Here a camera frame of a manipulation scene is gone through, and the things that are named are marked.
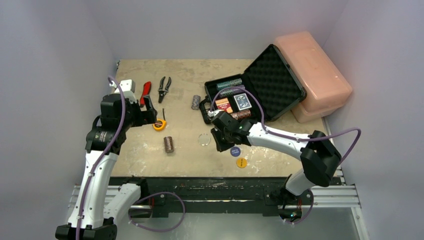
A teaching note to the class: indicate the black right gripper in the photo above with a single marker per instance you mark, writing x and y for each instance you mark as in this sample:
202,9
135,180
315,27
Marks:
219,136

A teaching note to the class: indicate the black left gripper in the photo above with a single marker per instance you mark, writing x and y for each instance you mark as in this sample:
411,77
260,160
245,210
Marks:
144,117

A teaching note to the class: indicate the brown poker chip stack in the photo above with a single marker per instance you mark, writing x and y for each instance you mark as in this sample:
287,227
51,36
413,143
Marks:
168,144

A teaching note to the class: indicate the blue playing card deck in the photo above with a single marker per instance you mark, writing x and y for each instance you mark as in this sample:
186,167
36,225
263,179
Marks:
242,101

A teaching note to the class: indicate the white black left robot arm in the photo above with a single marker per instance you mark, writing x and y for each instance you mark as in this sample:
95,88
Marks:
90,218

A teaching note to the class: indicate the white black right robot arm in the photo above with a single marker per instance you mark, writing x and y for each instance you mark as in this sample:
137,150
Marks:
318,156

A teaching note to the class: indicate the yellow tape measure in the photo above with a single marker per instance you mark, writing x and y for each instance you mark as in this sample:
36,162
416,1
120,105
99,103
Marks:
160,123

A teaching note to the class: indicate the blue small blind button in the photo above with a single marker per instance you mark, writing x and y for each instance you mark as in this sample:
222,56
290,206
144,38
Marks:
235,151

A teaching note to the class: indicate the clear round dealer button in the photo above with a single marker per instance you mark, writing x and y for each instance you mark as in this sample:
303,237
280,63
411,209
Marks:
204,139

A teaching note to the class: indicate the yellow big blind button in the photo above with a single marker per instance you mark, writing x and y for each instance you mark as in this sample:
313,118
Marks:
241,162

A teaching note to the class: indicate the black grey pliers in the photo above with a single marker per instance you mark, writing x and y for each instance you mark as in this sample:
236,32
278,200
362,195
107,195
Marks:
163,88

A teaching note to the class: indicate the orange poker chip row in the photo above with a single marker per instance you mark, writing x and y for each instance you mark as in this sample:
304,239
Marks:
244,114

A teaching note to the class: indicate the red playing card deck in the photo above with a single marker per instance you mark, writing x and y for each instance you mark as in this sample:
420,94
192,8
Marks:
224,104

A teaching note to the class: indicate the blue grey poker chip stack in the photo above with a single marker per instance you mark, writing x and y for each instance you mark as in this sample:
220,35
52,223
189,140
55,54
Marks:
195,104

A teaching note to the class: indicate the purple poker chip row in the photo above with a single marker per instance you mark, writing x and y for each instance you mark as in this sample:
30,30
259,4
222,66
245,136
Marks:
231,91

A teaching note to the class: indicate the green poker chip row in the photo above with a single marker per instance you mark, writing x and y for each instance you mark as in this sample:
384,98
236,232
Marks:
229,83

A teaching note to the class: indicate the black foam-lined poker case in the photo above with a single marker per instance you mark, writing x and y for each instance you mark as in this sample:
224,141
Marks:
272,85

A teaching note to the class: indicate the pink translucent plastic box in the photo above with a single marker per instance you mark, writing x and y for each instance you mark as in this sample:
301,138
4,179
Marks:
326,88

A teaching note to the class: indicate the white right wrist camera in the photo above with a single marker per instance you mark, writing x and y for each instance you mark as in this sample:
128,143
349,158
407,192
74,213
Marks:
212,113

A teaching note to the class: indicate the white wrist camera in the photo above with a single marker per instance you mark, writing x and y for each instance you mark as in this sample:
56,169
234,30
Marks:
128,87
212,113

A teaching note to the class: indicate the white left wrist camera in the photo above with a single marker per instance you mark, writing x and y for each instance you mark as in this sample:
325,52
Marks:
128,87

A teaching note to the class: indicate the black metal base frame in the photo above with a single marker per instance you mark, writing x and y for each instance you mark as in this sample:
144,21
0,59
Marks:
236,195

